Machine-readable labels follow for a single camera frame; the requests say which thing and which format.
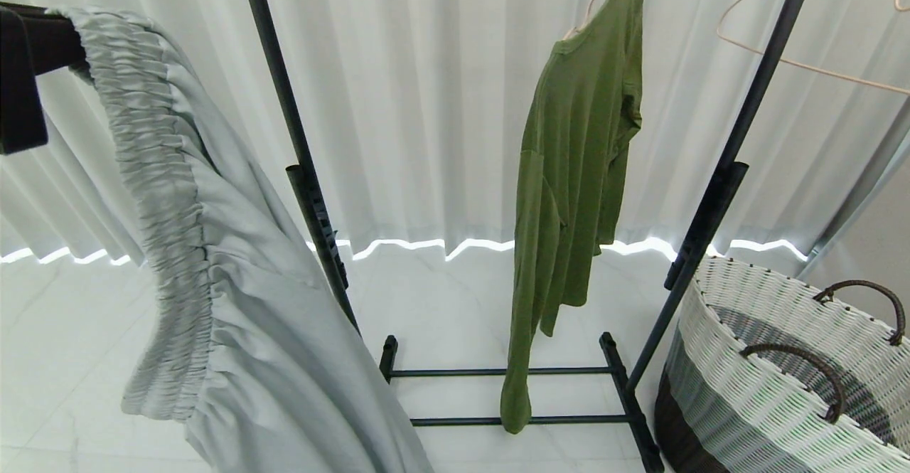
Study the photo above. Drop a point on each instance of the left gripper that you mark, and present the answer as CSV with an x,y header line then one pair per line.
x,y
21,89

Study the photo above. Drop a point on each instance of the pale grey shorts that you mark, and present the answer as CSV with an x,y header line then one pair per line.
x,y
270,316

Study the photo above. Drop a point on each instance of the pink clothes hanger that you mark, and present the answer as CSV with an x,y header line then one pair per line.
x,y
591,3
817,67

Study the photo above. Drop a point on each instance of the black clothes rack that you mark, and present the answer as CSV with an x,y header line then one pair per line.
x,y
298,139

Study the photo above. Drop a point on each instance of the white laundry basket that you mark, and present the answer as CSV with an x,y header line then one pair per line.
x,y
753,416

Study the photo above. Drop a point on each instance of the white curtain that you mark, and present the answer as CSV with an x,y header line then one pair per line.
x,y
426,103

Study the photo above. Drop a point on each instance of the green long-sleeved shirt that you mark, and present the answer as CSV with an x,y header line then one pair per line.
x,y
576,174

